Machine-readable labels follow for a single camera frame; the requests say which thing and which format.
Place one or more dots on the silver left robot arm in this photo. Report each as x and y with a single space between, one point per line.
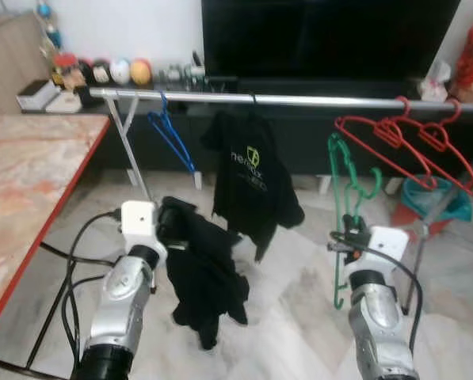
125 301

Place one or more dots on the blue plastic clothes hanger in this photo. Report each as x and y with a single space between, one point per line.
173 144

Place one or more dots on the orange bin teal liner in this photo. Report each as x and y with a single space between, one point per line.
450 207

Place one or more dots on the silver metal clothes rack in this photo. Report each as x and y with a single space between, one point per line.
299 100

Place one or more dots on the orange red round plush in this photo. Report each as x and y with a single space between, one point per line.
140 72

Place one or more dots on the flat white box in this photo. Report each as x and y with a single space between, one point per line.
64 103

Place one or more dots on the black white mouse plush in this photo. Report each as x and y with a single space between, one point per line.
101 72

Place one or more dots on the black red round plush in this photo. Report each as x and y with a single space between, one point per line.
85 71

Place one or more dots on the white pink plastic bag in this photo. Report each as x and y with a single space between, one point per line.
436 83

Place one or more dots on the clear jar red lid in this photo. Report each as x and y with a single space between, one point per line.
65 71

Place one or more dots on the white box black lid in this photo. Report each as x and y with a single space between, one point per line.
36 95

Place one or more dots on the black flat screen television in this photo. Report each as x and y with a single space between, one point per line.
323 36

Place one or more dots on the light wooden cabinet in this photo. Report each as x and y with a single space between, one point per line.
10 71

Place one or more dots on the gold blue trophy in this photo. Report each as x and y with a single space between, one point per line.
47 32

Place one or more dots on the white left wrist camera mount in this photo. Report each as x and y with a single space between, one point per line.
139 226

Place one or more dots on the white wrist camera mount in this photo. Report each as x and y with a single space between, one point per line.
385 245
139 226

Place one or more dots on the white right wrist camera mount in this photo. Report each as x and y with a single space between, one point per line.
385 245

